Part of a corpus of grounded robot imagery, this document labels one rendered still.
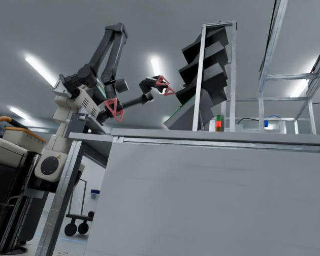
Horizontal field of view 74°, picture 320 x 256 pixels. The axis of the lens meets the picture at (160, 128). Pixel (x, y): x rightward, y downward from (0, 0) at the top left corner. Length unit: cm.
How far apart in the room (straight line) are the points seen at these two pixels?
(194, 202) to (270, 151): 29
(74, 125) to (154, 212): 76
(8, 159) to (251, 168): 120
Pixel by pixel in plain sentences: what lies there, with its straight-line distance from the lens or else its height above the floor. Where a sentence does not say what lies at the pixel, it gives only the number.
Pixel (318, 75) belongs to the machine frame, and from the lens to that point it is 263.
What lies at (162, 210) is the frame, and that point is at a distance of 73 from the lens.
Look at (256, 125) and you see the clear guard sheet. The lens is 310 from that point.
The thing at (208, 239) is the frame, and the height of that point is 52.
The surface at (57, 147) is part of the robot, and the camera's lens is 132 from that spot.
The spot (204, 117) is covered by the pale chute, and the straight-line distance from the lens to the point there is 130.
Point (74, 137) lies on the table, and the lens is 105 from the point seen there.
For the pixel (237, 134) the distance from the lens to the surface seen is 76.
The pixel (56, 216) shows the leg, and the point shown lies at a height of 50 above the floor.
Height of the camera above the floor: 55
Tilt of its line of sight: 23 degrees up
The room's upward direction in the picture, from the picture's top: 9 degrees clockwise
